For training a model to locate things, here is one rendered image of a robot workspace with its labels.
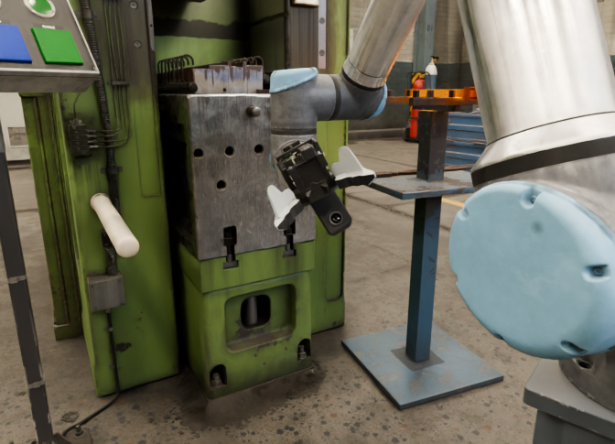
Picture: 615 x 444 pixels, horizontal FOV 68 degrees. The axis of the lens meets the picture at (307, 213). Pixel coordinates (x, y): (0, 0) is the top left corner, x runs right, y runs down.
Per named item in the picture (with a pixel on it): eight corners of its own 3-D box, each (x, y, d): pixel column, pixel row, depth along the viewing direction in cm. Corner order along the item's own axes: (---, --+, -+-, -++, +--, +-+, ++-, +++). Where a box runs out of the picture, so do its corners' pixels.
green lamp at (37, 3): (54, 16, 92) (51, -7, 91) (27, 14, 90) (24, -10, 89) (54, 18, 95) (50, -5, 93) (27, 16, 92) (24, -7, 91)
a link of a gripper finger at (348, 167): (359, 146, 61) (314, 157, 68) (377, 184, 63) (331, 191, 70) (372, 135, 63) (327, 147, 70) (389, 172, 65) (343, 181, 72)
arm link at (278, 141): (268, 131, 95) (269, 178, 98) (273, 136, 83) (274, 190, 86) (312, 130, 97) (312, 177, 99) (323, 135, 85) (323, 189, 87)
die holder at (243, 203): (316, 240, 145) (317, 93, 134) (198, 261, 127) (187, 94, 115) (247, 203, 192) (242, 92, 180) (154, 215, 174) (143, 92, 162)
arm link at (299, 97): (313, 69, 94) (313, 130, 98) (261, 68, 89) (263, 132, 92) (337, 67, 86) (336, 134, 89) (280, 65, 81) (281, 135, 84)
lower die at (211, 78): (263, 93, 132) (262, 62, 129) (194, 93, 122) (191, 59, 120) (214, 92, 167) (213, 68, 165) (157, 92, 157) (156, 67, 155)
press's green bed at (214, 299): (314, 369, 157) (315, 240, 145) (209, 406, 139) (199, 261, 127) (250, 306, 204) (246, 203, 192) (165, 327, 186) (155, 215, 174)
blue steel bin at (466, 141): (574, 185, 461) (585, 112, 442) (532, 196, 416) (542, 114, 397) (471, 169, 555) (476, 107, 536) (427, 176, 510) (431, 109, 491)
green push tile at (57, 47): (84, 63, 93) (69, 30, 94) (46, 61, 87) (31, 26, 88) (80, 68, 94) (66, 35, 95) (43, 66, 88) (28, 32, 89)
